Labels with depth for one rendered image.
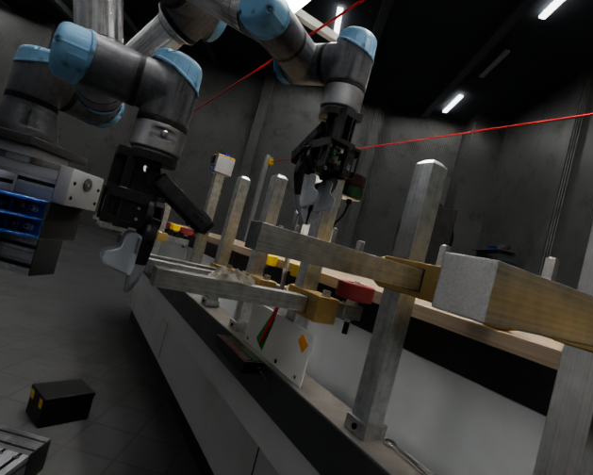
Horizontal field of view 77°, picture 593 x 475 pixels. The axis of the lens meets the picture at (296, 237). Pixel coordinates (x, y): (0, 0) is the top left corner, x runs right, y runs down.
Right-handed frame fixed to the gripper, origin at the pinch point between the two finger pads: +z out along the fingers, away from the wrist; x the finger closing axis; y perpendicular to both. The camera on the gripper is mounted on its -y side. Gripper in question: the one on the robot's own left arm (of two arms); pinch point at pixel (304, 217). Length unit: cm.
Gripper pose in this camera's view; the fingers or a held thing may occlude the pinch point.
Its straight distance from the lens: 70.8
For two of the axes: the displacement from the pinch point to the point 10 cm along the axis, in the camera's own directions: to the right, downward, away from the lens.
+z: -2.6, 9.7, -0.4
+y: 5.1, 1.1, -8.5
